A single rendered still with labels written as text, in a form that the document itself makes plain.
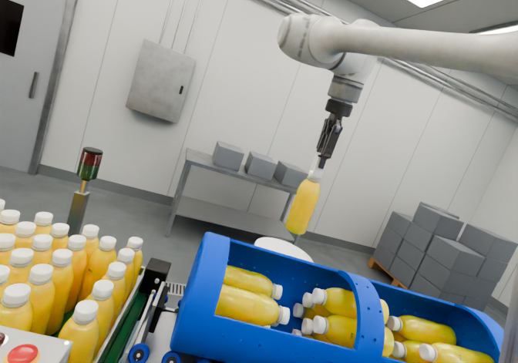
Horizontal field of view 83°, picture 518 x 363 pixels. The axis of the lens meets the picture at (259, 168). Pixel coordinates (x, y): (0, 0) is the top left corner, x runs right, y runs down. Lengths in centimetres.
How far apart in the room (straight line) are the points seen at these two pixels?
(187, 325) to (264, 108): 359
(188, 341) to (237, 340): 11
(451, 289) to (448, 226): 74
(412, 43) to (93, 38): 379
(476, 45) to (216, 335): 73
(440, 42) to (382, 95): 420
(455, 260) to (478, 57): 358
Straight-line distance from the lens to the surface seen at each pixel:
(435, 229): 433
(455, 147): 588
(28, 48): 430
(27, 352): 62
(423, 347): 104
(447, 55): 65
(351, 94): 86
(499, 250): 452
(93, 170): 116
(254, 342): 74
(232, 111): 402
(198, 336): 73
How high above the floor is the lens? 155
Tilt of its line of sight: 9 degrees down
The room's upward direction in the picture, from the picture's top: 20 degrees clockwise
